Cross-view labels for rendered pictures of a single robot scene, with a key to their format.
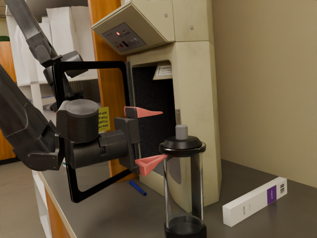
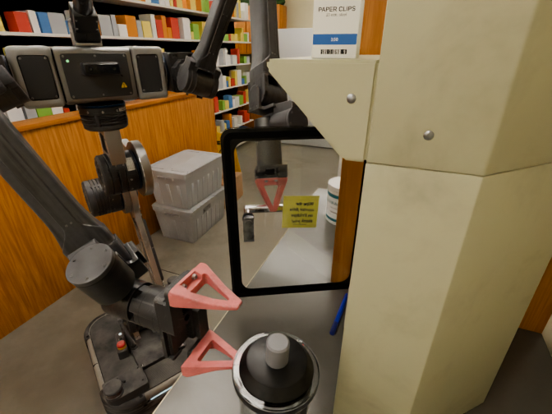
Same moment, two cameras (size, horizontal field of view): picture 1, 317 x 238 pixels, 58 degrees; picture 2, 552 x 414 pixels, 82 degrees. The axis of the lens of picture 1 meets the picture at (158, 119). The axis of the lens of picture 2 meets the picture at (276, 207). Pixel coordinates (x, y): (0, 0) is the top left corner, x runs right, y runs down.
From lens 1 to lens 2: 0.57 m
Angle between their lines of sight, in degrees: 51
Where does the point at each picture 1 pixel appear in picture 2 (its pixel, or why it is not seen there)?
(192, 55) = (410, 203)
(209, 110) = (426, 320)
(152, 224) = not seen: hidden behind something
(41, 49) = (255, 90)
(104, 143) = (133, 309)
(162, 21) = (337, 111)
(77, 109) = (77, 266)
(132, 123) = (162, 309)
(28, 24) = (258, 46)
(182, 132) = (269, 356)
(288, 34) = not seen: outside the picture
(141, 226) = not seen: hidden behind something
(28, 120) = (64, 245)
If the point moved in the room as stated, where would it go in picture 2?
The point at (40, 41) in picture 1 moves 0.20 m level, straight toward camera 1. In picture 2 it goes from (259, 77) to (193, 85)
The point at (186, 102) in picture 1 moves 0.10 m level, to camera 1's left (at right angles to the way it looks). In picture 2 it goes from (365, 285) to (310, 250)
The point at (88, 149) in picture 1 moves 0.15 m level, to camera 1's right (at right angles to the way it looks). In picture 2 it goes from (114, 307) to (155, 391)
